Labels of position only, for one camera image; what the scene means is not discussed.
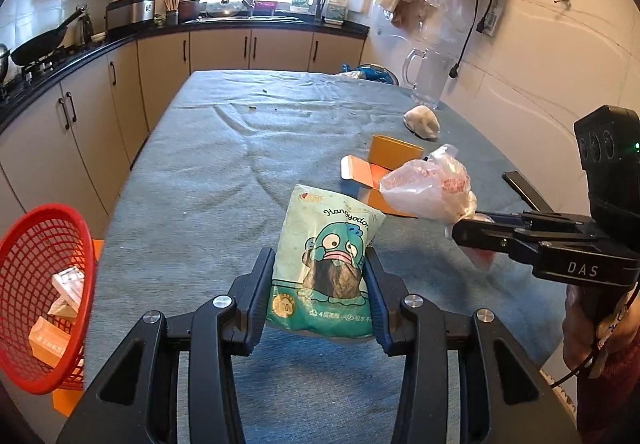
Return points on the blue plastic basin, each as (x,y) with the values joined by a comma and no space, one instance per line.
(375,71)

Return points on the person's right hand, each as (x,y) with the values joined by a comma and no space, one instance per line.
(580,344)

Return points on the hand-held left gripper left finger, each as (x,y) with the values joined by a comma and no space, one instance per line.
(261,304)

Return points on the steel kettle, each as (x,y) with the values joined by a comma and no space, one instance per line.
(85,29)

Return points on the dark cooking pot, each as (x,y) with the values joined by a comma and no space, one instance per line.
(190,10)

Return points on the cream kitchen base cabinets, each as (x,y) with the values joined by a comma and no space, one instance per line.
(165,59)

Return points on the gas stove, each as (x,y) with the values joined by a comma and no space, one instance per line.
(40,69)

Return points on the blue grey tablecloth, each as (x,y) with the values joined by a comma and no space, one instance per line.
(225,164)

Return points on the person's right forearm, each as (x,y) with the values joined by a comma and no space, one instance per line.
(615,399)

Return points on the small beige box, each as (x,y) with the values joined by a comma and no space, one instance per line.
(62,310)

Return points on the green cartoon snack packet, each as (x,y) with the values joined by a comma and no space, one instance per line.
(325,244)

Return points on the clear glass pitcher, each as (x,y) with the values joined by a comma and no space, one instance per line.
(430,79)

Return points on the stainless electric cooker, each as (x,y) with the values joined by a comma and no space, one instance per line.
(130,14)

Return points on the chopstick holder with chopsticks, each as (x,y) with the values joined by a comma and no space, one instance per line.
(171,16)

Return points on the pan with glass lid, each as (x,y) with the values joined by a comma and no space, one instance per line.
(225,8)

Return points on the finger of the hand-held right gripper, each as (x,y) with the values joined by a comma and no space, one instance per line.
(485,234)
(525,191)

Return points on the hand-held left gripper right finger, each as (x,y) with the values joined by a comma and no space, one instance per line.
(376,304)

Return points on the opened orange cardboard box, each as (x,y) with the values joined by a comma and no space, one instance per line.
(395,151)

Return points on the black wok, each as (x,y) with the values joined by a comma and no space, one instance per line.
(40,46)

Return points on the plastic bag with red print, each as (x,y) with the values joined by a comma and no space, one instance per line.
(425,189)

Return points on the red plastic basket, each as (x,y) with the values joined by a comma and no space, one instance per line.
(30,244)

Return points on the white medicine box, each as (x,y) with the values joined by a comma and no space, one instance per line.
(70,284)

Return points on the white crumpled bag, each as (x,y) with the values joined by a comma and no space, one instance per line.
(422,121)

